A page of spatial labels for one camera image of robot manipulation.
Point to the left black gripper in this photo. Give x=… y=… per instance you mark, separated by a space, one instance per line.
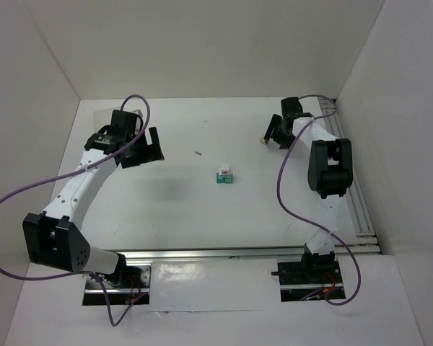
x=144 y=151

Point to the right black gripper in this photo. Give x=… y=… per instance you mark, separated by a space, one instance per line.
x=279 y=129

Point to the white perforated box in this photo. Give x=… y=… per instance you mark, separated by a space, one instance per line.
x=103 y=117

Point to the white block red mark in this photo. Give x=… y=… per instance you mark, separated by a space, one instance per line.
x=225 y=167

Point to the light green G block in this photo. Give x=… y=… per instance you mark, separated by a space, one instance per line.
x=229 y=179

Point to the dark green H block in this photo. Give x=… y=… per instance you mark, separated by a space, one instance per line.
x=220 y=179

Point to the plain white block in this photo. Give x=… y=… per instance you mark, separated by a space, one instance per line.
x=225 y=175

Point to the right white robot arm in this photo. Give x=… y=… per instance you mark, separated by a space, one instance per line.
x=329 y=176

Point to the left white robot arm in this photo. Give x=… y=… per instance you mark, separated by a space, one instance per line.
x=54 y=236

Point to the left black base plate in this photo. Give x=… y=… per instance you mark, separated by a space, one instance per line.
x=134 y=288

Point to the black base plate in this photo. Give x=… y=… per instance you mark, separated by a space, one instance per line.
x=134 y=288
x=295 y=285

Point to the right side aluminium rail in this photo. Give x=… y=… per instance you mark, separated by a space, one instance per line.
x=354 y=215

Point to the aluminium rail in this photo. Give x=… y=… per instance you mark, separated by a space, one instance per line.
x=150 y=255
x=354 y=215

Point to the front aluminium rail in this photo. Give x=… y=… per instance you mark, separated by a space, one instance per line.
x=150 y=255

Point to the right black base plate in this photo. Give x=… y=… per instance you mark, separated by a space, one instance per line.
x=295 y=285

